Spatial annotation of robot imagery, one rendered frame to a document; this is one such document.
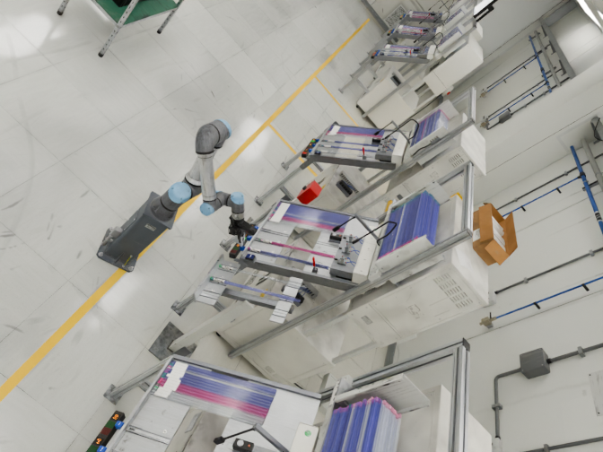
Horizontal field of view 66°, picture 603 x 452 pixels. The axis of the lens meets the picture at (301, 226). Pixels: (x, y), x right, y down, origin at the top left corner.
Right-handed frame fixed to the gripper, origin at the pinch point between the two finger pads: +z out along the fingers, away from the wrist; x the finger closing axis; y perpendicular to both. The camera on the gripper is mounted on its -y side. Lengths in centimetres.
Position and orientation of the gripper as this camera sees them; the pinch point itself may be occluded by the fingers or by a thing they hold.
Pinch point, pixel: (242, 245)
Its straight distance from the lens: 284.6
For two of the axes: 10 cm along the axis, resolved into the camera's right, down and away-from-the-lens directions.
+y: -9.5, -2.1, 2.2
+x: -3.0, 5.4, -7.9
